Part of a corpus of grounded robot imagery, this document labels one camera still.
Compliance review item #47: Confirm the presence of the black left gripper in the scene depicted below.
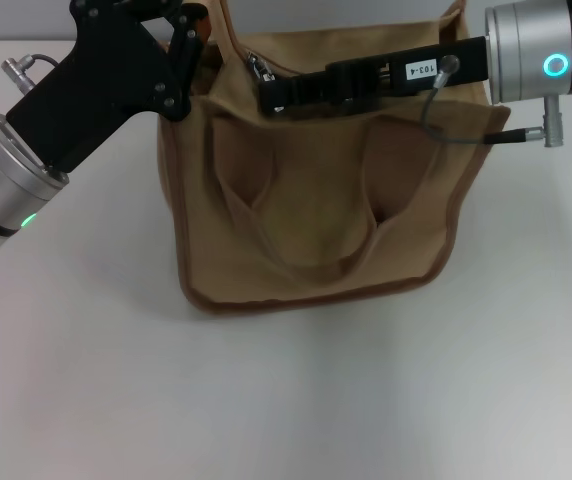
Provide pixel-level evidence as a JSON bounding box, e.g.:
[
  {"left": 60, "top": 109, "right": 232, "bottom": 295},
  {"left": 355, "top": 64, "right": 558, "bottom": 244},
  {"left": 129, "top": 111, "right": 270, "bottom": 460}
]
[{"left": 5, "top": 0, "right": 211, "bottom": 174}]

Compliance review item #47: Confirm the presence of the grey left gripper cable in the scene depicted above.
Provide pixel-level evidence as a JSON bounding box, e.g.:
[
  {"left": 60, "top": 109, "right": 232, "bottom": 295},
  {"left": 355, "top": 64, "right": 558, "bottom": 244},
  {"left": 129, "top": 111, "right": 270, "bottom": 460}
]
[{"left": 0, "top": 53, "right": 60, "bottom": 81}]

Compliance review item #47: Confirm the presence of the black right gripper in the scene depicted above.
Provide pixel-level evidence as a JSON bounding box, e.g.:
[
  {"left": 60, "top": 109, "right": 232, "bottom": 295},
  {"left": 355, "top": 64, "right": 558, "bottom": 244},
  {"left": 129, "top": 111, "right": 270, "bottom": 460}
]
[{"left": 258, "top": 35, "right": 491, "bottom": 117}]

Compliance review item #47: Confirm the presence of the silver metal zipper pull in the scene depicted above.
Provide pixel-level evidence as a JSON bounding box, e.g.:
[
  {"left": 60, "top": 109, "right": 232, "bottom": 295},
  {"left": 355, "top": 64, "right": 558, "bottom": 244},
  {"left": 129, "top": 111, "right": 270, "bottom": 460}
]
[{"left": 245, "top": 51, "right": 277, "bottom": 84}]

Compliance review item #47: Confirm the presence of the khaki canvas food bag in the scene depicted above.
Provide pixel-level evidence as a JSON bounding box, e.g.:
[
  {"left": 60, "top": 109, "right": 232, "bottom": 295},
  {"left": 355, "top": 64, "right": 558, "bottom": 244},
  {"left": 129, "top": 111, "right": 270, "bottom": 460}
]
[{"left": 158, "top": 0, "right": 512, "bottom": 316}]

